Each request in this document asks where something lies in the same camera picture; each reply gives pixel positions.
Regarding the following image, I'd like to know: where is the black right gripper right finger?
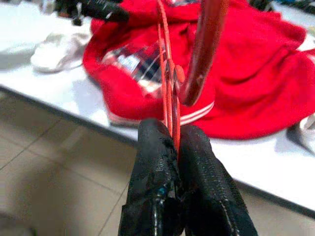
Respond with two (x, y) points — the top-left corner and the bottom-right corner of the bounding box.
(177, 124), (258, 236)

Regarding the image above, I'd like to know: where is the white cloth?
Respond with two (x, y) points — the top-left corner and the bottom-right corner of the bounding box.
(31, 31), (92, 74)
(286, 114), (315, 157)

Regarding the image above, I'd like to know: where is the white folding table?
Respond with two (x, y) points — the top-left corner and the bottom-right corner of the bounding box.
(0, 0), (315, 219)

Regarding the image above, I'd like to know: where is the red garment with white stripes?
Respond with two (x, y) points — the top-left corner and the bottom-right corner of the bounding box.
(82, 0), (315, 141)

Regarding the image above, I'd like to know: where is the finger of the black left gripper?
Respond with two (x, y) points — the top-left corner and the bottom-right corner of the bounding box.
(81, 0), (130, 22)

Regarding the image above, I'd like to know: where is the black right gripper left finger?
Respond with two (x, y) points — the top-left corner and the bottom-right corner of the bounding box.
(118, 118), (183, 236)

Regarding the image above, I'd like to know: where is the red wire hanger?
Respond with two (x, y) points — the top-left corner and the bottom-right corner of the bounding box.
(156, 0), (231, 152)

